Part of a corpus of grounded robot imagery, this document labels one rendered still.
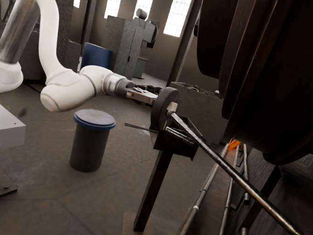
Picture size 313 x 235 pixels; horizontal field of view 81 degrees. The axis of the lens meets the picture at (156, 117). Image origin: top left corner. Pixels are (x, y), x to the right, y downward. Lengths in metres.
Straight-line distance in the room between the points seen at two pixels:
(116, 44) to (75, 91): 3.23
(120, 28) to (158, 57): 8.10
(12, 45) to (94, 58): 2.67
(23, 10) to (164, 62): 10.68
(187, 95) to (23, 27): 2.18
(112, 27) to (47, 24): 3.23
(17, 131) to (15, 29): 0.50
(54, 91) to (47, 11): 0.33
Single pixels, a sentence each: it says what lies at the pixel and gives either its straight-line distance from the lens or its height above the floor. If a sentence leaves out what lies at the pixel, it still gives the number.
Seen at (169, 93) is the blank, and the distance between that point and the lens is 0.59.
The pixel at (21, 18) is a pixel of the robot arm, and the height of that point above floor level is 0.96.
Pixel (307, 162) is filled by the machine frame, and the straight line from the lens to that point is 0.47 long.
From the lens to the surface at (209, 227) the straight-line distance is 0.51.
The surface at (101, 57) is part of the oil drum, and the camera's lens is 3.81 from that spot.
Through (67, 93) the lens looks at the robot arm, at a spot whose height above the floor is 0.78.
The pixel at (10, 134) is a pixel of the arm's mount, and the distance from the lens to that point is 1.16.
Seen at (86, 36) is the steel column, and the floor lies 1.03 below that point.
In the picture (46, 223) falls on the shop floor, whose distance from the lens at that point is 1.28.
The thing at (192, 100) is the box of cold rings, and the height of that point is 0.60.
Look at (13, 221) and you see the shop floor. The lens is 1.30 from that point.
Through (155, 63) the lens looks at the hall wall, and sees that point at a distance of 11.87.
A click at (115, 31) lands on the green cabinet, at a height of 1.23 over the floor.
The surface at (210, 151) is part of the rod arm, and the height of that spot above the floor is 0.89.
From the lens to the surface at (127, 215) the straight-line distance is 1.35.
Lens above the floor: 0.97
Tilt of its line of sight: 16 degrees down
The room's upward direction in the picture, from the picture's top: 18 degrees clockwise
